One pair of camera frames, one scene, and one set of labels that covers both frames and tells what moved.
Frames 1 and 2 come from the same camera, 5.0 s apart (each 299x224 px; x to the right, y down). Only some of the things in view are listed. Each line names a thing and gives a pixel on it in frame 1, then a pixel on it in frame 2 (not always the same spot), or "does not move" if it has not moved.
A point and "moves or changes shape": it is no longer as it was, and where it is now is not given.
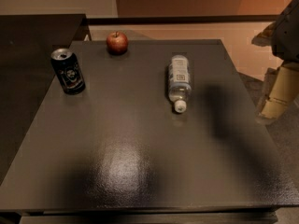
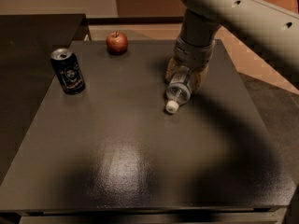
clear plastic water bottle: (179, 88) moves or changes shape
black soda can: (68, 71) does not move
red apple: (117, 43) does not move
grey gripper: (288, 36) -> (192, 55)
